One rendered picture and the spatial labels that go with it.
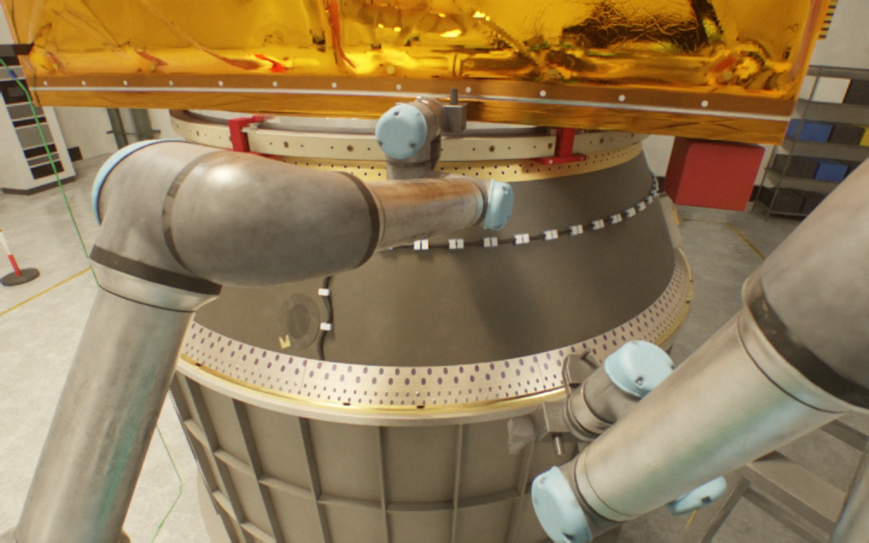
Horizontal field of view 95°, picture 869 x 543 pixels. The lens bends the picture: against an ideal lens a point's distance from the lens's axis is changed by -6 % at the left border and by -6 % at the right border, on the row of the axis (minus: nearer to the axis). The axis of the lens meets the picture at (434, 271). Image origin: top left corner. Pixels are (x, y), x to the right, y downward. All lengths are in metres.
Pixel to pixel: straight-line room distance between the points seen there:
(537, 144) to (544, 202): 0.15
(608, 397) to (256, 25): 0.99
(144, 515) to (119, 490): 2.05
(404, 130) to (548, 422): 0.48
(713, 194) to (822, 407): 0.83
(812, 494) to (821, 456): 2.16
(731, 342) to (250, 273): 0.34
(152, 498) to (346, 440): 1.58
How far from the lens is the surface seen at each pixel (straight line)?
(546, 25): 0.92
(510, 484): 1.35
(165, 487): 2.62
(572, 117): 0.97
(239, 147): 1.13
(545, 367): 1.09
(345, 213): 0.37
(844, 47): 7.35
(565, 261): 1.12
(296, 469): 1.34
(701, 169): 1.07
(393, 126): 0.68
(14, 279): 5.34
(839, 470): 3.19
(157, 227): 0.40
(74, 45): 1.51
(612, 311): 1.23
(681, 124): 1.01
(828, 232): 0.26
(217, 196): 0.36
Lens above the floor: 1.89
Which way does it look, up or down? 28 degrees down
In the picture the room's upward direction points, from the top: 1 degrees clockwise
